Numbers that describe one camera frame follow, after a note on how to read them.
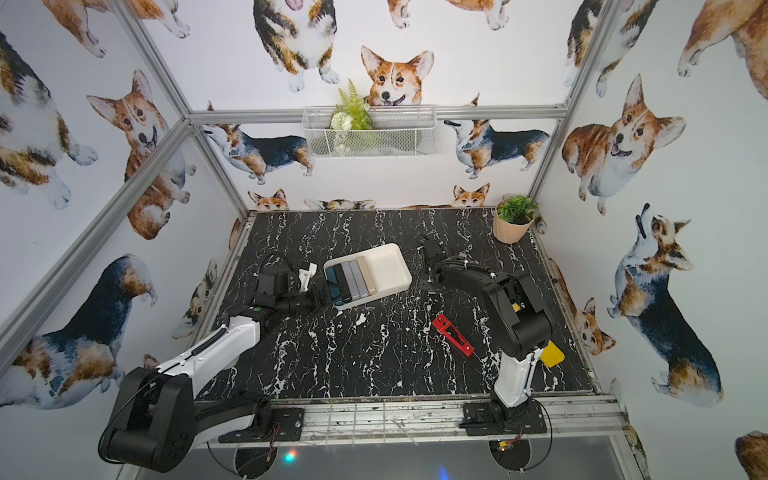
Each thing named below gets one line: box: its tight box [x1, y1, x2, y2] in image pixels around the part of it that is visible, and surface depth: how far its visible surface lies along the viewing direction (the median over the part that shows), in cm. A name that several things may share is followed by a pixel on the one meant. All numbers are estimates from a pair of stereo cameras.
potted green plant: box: [493, 195, 547, 245], surface depth 106 cm
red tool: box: [432, 314, 475, 357], surface depth 90 cm
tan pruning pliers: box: [356, 256, 377, 295], surface depth 100 cm
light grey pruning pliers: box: [341, 261, 361, 301], surface depth 100 cm
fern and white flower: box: [329, 78, 373, 132], surface depth 84 cm
